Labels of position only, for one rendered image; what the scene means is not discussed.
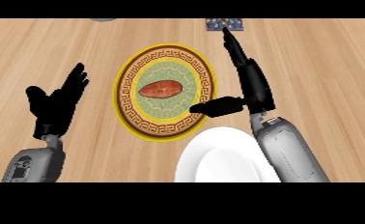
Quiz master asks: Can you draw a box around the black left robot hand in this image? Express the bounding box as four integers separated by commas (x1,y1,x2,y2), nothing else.
24,62,91,140

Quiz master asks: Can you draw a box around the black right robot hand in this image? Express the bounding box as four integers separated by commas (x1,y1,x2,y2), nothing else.
188,27,278,119

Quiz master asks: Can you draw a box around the yellow patterned plate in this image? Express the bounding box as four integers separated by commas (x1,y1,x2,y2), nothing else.
111,42,219,144

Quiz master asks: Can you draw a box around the brown sweet potato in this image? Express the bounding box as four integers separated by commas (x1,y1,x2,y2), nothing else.
139,79,183,99

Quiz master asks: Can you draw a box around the white plate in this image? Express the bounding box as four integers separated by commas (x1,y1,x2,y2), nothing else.
173,126,282,183

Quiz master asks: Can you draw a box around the dark blue patterned box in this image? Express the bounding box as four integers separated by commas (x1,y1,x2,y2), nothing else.
205,17,245,32

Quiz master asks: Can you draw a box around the grey round object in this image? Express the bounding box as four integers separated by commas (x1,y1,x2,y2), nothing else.
89,17,118,23

